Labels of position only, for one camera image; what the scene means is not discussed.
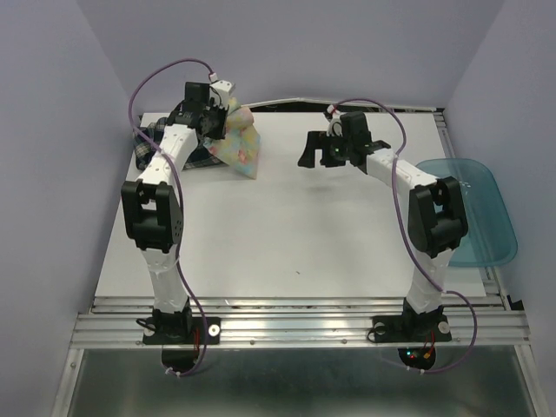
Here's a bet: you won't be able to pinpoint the teal plastic bin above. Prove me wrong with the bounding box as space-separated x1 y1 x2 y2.
418 158 518 268

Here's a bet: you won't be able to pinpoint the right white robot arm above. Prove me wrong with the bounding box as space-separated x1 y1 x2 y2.
297 107 468 344

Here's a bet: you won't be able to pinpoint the pastel tie-dye skirt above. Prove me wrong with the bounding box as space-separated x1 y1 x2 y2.
202 97 261 179

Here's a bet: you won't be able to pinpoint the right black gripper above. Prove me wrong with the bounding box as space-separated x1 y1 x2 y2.
296 130 353 168

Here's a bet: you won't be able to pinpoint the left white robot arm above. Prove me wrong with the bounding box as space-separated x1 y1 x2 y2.
121 80 235 345

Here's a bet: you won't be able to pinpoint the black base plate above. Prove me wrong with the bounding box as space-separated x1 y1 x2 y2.
136 316 222 346
367 314 453 344

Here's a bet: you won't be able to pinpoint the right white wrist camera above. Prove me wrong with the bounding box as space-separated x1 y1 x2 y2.
327 117 342 137

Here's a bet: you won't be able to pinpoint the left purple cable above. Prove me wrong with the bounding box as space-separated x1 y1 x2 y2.
129 58 218 378

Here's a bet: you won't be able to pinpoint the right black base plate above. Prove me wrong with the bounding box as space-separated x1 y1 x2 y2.
367 314 453 344

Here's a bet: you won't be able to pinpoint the navy plaid skirt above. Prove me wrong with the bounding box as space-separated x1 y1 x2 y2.
134 117 222 170

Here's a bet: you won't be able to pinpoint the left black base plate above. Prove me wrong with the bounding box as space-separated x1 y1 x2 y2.
136 316 222 346

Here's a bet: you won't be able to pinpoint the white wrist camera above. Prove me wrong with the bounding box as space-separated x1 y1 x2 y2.
209 80 235 109
327 117 342 137

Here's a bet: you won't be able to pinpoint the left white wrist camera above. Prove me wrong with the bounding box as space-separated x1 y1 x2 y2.
209 80 235 109

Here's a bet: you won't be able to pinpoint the aluminium frame rails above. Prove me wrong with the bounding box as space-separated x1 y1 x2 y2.
55 113 550 416

